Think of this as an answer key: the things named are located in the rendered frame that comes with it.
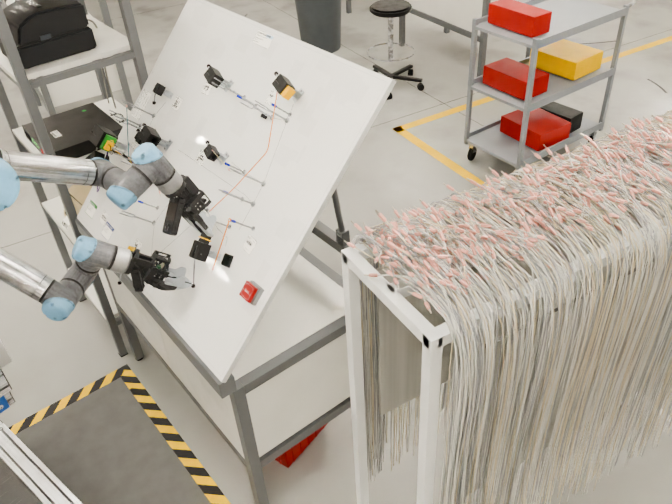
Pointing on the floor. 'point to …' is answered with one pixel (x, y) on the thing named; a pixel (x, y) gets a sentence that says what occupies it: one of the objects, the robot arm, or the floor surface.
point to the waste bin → (320, 23)
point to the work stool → (392, 36)
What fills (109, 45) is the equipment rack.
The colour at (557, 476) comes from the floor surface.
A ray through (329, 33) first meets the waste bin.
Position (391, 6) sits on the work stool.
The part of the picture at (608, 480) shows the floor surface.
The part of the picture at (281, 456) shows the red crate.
